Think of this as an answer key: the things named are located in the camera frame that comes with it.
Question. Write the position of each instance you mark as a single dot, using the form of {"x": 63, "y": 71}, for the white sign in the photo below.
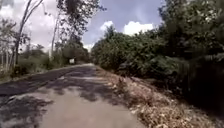
{"x": 71, "y": 61}

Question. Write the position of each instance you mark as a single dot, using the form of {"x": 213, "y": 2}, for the row of trees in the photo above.
{"x": 63, "y": 40}

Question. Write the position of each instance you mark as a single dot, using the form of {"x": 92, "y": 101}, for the dense green bushes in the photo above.
{"x": 166, "y": 56}

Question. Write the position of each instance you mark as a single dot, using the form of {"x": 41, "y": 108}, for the grey asphalt road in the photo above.
{"x": 76, "y": 106}

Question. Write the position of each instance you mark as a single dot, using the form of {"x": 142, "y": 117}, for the dry gravel verge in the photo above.
{"x": 156, "y": 106}

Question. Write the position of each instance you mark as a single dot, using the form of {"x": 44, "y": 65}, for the grass verge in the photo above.
{"x": 20, "y": 71}

